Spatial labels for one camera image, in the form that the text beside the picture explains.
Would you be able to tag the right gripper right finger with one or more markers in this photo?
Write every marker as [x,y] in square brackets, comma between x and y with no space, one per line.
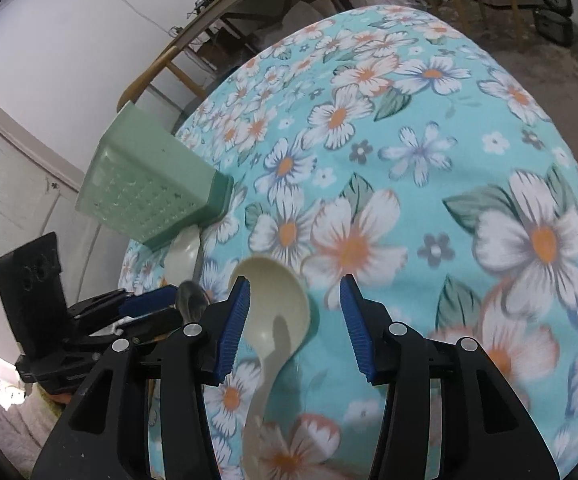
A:
[486,433]

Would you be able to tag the floral turquoise tablecloth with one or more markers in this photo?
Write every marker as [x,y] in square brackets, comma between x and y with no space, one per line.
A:
[384,144]

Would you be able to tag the black rice cooker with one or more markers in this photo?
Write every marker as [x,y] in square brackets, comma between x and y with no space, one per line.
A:
[553,21]

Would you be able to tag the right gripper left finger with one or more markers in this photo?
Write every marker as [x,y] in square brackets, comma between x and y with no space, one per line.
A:
[102,434]

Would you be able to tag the white door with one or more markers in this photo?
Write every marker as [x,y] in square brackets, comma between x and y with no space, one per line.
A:
[33,180]

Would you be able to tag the metal spoon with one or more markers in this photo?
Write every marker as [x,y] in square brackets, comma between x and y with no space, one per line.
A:
[191,301]

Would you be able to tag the beige plastic spoon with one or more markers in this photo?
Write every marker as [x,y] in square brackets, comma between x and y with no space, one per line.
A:
[276,326]

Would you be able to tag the wooden desk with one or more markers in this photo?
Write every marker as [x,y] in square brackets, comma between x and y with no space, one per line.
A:
[216,10]

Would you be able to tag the green plastic utensil holder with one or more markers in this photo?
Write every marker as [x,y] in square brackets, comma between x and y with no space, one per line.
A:
[144,183]

